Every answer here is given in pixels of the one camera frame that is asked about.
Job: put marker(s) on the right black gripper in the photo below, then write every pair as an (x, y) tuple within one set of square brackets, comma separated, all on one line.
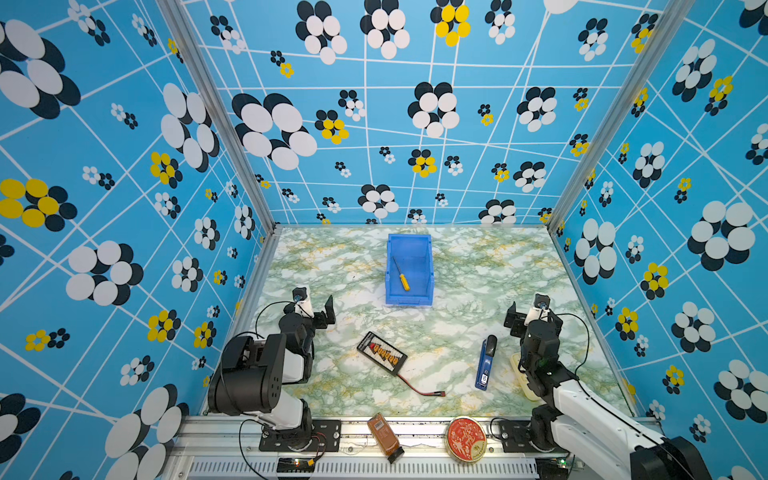
[(517, 321)]

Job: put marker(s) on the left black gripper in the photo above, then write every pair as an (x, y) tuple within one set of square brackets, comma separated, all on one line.
[(317, 320)]

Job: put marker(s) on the yellow handled screwdriver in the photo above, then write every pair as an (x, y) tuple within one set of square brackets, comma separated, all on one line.
[(401, 275)]

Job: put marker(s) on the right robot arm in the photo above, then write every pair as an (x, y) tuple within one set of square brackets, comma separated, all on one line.
[(574, 418)]

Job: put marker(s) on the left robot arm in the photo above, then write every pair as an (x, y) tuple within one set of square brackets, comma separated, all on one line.
[(252, 372)]

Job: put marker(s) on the blue plastic bin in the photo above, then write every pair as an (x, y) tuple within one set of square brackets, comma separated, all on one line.
[(414, 255)]

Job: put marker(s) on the cream calculator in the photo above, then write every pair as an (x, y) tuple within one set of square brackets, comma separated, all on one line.
[(522, 378)]

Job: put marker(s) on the round red tin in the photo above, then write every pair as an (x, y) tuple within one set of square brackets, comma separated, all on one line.
[(465, 440)]

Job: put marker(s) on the brown rectangular box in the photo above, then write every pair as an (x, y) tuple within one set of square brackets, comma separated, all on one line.
[(385, 437)]

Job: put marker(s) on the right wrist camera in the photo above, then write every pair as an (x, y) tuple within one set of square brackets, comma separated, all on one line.
[(541, 302)]

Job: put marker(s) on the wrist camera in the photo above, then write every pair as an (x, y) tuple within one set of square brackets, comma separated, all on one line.
[(301, 296), (541, 302)]

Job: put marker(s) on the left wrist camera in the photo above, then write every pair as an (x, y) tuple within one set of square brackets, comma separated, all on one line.
[(301, 296)]

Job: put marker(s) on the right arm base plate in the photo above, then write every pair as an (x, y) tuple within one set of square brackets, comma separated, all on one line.
[(514, 437)]

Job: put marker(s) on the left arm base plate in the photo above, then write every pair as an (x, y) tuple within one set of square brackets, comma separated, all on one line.
[(323, 435)]

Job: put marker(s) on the aluminium front rail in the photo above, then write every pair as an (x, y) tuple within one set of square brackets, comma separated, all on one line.
[(228, 448)]

